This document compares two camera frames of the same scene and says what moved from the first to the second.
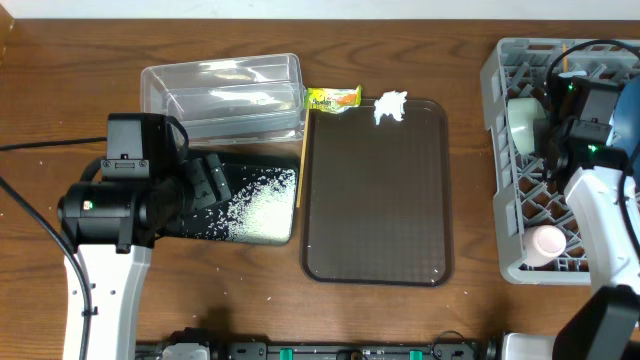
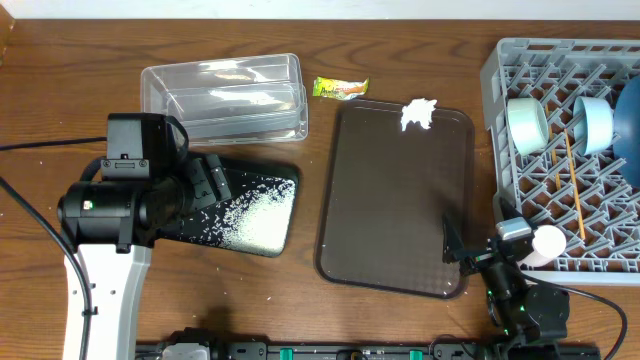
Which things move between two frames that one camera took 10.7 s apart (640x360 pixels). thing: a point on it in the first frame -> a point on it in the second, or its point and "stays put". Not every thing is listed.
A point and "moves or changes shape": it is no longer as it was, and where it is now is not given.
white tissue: [390, 103] -> [418, 110]
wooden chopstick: [565, 60] moves or changes shape
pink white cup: [543, 244] stays put
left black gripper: [205, 194] stays put
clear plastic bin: [239, 100] stays put
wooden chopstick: [304, 158] moves or changes shape
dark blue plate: [627, 118] stays put
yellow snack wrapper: [336, 100] -> [339, 88]
